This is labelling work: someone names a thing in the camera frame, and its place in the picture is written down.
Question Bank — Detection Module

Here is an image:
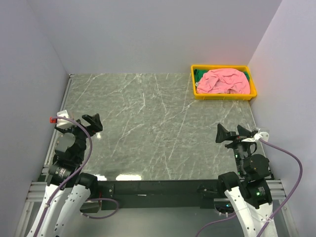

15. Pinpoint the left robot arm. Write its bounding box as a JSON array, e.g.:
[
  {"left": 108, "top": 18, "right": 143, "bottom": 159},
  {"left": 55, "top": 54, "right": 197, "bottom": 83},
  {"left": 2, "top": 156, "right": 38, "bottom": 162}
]
[{"left": 28, "top": 111, "right": 103, "bottom": 237}]

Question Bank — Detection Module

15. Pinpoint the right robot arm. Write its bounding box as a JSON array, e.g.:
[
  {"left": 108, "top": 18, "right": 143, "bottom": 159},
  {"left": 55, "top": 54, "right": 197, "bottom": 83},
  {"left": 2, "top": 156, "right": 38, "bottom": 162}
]
[{"left": 215, "top": 123, "right": 277, "bottom": 237}]

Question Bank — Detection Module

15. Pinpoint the aluminium frame rail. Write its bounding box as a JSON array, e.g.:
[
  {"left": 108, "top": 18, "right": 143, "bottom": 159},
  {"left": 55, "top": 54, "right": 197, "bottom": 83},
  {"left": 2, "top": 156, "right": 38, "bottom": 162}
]
[{"left": 14, "top": 74, "right": 75, "bottom": 237}]

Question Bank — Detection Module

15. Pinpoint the yellow plastic bin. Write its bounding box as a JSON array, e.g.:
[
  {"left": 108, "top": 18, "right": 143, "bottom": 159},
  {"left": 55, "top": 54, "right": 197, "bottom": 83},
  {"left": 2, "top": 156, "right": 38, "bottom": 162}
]
[{"left": 191, "top": 65, "right": 257, "bottom": 101}]

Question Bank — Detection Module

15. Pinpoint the black base beam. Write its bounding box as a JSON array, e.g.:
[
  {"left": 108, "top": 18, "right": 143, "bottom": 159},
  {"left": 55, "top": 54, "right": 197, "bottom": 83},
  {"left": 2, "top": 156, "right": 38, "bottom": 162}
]
[{"left": 90, "top": 179, "right": 234, "bottom": 214}]

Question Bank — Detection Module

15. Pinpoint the green t shirt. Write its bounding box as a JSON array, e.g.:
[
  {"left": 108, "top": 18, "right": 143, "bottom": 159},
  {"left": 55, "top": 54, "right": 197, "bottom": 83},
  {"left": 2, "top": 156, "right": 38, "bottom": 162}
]
[{"left": 194, "top": 69, "right": 250, "bottom": 82}]

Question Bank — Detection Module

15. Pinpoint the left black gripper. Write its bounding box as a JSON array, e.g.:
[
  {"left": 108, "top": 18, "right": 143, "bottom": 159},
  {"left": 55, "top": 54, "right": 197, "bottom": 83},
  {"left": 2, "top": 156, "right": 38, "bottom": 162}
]
[{"left": 55, "top": 113, "right": 102, "bottom": 162}]

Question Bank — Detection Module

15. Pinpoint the pink t shirt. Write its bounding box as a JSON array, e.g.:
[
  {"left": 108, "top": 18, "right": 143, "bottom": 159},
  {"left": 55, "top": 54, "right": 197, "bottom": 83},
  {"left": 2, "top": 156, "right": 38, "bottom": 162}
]
[{"left": 196, "top": 68, "right": 250, "bottom": 94}]

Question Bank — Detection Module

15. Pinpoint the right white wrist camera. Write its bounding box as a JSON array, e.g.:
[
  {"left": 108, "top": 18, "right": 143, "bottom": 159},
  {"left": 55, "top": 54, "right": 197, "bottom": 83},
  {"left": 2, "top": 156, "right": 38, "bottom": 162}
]
[{"left": 242, "top": 128, "right": 270, "bottom": 142}]

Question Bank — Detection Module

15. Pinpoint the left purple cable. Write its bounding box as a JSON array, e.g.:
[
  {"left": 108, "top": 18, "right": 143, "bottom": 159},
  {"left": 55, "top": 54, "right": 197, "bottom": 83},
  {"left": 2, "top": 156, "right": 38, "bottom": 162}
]
[{"left": 32, "top": 117, "right": 94, "bottom": 237}]

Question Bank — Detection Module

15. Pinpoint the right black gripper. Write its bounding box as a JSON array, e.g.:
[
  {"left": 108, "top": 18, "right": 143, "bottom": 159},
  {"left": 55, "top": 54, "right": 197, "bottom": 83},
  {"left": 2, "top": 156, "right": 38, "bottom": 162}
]
[{"left": 215, "top": 122, "right": 256, "bottom": 175}]

